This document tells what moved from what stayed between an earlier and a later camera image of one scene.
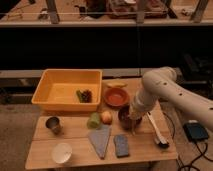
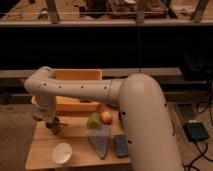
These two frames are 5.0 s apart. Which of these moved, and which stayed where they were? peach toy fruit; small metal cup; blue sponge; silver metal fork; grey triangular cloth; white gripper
Moved: white gripper; silver metal fork
Stayed: grey triangular cloth; peach toy fruit; small metal cup; blue sponge
